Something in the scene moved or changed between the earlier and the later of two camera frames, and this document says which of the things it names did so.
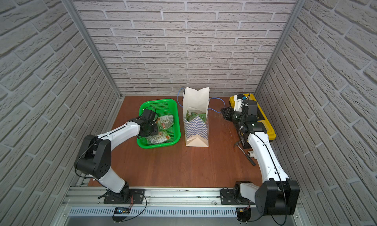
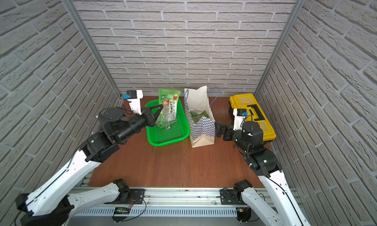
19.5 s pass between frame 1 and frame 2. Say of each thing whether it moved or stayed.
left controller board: stayed
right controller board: stayed
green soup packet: moved
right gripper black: moved
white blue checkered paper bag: moved
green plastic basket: moved
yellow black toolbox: stayed
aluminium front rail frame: stayed
